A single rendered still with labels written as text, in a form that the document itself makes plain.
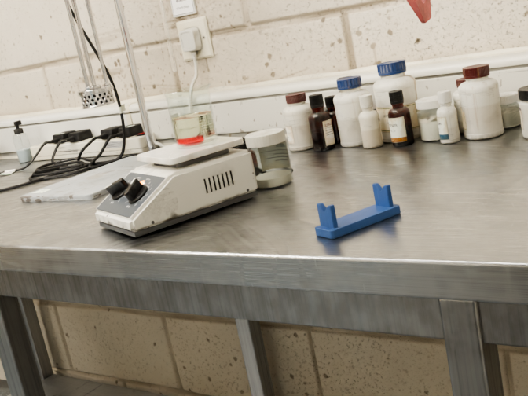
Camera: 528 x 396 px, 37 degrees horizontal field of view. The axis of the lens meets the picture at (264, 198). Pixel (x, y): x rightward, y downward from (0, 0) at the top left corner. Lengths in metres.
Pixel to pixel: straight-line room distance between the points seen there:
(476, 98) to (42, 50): 1.22
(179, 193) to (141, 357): 1.20
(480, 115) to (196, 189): 0.45
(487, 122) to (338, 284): 0.51
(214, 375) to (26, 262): 0.97
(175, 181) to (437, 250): 0.41
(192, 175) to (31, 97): 1.17
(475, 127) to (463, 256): 0.51
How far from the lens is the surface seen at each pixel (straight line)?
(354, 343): 1.72
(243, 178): 1.09
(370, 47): 1.49
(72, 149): 1.93
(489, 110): 1.23
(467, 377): 0.82
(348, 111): 1.33
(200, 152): 1.06
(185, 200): 1.05
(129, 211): 1.04
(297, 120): 1.38
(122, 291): 1.08
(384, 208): 0.90
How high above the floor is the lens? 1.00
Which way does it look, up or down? 13 degrees down
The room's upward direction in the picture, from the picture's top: 11 degrees counter-clockwise
